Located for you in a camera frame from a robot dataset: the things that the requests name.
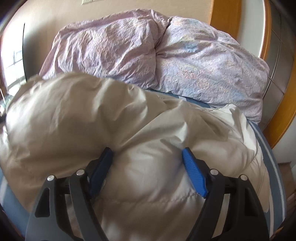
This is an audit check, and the beige puffer jacket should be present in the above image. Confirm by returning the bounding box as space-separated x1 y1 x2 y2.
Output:
0 72 271 241

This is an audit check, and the blue white striped bedsheet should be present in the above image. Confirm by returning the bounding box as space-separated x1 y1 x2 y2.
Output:
0 89 287 241

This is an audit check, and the cardboard box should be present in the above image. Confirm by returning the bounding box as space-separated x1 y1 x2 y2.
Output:
278 163 295 212

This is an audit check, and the pink floral duvet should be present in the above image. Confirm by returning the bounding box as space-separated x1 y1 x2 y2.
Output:
40 9 269 123

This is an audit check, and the white wall switch panel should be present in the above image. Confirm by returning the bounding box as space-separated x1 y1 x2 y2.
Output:
81 0 96 5

